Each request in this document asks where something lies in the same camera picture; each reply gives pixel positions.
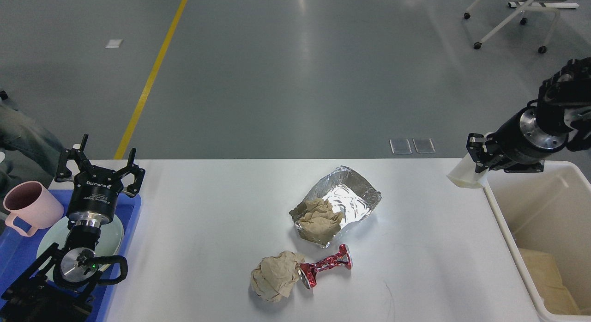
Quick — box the floor socket plate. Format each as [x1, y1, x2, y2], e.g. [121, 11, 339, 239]
[412, 138, 436, 154]
[390, 138, 412, 154]

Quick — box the pink mug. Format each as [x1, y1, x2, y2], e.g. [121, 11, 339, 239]
[3, 181, 65, 237]

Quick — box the crumpled brown paper ball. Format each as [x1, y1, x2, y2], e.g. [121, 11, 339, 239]
[250, 250, 305, 303]

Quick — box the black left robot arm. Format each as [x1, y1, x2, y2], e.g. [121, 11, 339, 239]
[1, 134, 145, 322]

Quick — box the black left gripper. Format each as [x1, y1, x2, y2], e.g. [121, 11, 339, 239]
[54, 134, 146, 228]

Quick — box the light green plate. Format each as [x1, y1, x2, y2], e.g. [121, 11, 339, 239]
[36, 216, 124, 283]

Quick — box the white rolling chair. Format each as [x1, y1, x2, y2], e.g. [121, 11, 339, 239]
[473, 0, 579, 54]

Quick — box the right floor socket plate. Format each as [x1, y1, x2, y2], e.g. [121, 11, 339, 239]
[412, 138, 436, 154]

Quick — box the person in jeans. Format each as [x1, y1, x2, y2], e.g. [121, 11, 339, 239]
[0, 88, 64, 177]

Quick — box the white paper cup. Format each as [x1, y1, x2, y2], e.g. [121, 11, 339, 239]
[446, 154, 489, 189]

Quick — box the left floor socket plate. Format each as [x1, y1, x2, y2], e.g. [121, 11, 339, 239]
[390, 138, 412, 154]

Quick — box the white plastic bin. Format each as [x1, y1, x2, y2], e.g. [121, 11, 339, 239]
[484, 161, 591, 322]

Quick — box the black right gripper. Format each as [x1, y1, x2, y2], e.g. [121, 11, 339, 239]
[466, 107, 568, 173]

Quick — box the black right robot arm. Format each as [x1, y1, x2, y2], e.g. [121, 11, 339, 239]
[466, 58, 591, 173]

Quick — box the aluminium foil tray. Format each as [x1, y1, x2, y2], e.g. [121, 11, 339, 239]
[289, 166, 382, 248]

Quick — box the crumpled brown paper in foil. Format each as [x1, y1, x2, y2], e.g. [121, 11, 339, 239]
[297, 198, 344, 247]

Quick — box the crushed red can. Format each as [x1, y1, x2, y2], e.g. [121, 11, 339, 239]
[297, 243, 353, 290]

